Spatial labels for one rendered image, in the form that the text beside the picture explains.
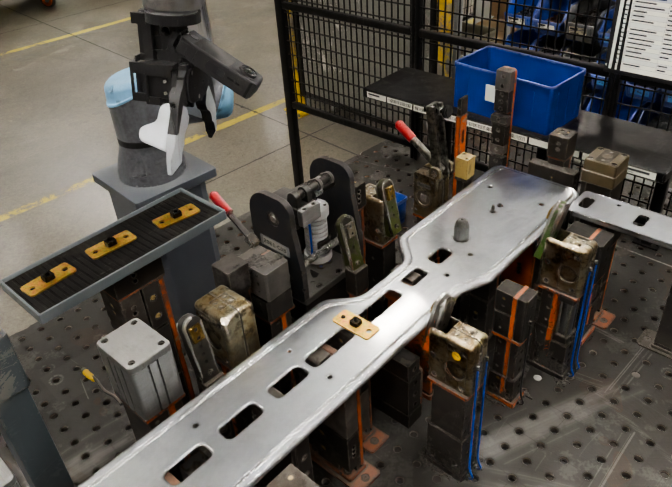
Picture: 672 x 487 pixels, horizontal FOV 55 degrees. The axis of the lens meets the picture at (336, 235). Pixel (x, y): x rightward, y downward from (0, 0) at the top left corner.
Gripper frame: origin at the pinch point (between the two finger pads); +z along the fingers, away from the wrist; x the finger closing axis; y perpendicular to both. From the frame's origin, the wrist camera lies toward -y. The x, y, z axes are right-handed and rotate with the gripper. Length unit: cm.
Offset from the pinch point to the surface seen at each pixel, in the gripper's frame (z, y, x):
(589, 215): 26, -67, -52
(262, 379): 36.9, -10.4, 3.1
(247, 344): 36.3, -5.5, -4.2
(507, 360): 48, -53, -26
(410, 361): 45, -34, -18
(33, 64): 119, 316, -409
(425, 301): 32, -35, -19
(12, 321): 137, 136, -112
